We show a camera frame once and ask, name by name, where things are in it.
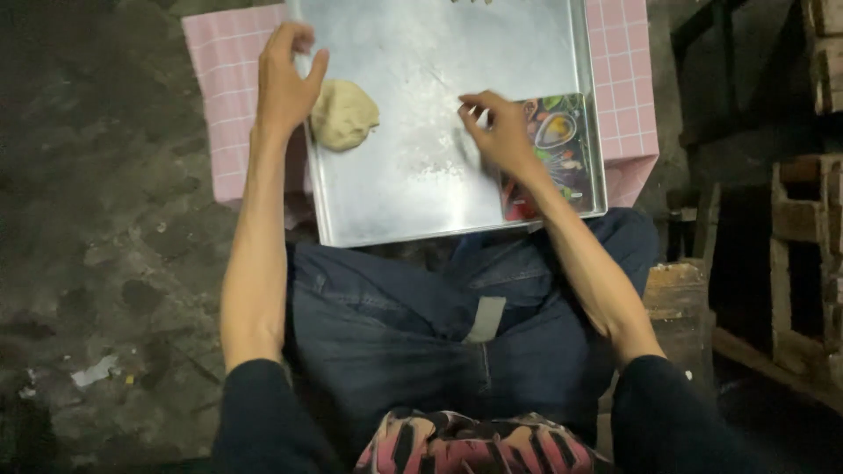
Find person's right hand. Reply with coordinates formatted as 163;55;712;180
458;90;548;187

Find person's left hand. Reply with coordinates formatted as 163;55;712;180
253;22;330;137

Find pink checkered table cloth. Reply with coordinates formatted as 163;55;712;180
181;0;661;212

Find colourful printed cutting board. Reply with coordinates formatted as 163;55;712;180
499;92;598;223

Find beige dough lump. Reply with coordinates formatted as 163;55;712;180
310;79;381;153

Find large metal baking tray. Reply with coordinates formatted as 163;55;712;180
285;0;608;249

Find grey cloth tab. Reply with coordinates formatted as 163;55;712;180
463;296;508;345

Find person's blue jeans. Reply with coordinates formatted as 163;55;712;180
283;207;659;462

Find worn wooden stool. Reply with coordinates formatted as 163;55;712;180
642;259;717;396

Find pink black patterned shirt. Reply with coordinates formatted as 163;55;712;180
354;408;597;474

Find stack of wooden crates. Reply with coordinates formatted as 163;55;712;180
769;0;843;412

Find person's black sweater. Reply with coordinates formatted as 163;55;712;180
211;354;781;474

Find white paper scrap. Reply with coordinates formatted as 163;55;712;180
70;355;121;388

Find dark metal frame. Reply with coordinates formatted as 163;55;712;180
670;0;814;149

